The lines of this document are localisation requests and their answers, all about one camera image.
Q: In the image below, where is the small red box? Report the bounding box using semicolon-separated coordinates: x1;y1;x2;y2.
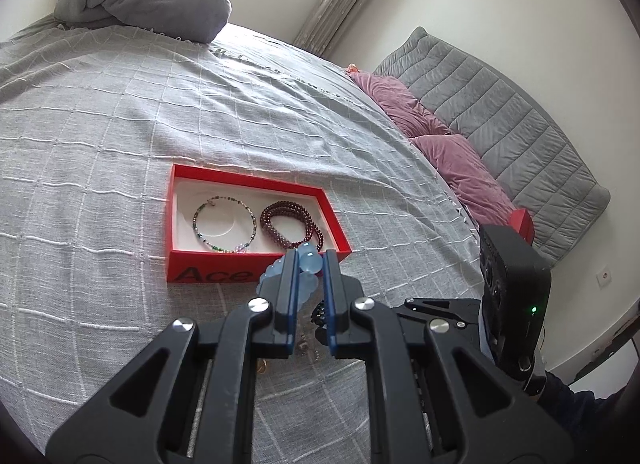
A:
507;208;535;247

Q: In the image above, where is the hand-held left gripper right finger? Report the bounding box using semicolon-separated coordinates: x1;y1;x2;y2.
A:
322;250;576;464

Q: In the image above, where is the pink velvet pillow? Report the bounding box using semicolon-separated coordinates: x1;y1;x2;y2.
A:
410;134;518;227
350;71;451;139

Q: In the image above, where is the grey checked bedspread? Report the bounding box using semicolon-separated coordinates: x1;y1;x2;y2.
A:
0;18;483;464

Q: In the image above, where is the light blue bead bracelet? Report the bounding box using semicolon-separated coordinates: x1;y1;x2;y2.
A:
256;243;323;312

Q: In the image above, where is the grey quilted headboard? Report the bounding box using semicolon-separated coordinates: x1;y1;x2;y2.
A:
372;26;612;265

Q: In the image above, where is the dark red bead bracelet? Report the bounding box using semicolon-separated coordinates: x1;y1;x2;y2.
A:
260;200;323;249

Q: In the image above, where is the red cardboard box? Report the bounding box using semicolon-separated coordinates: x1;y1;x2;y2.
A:
167;164;352;285

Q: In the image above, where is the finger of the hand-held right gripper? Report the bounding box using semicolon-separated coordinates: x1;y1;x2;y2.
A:
404;297;483;317
392;308;497;366

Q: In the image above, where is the person's right forearm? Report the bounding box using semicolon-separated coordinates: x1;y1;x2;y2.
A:
530;369;632;426

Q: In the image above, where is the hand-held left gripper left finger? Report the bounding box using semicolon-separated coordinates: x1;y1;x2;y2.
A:
45;250;301;464

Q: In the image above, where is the green bead bracelet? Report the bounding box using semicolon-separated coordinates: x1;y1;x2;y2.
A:
192;198;258;255

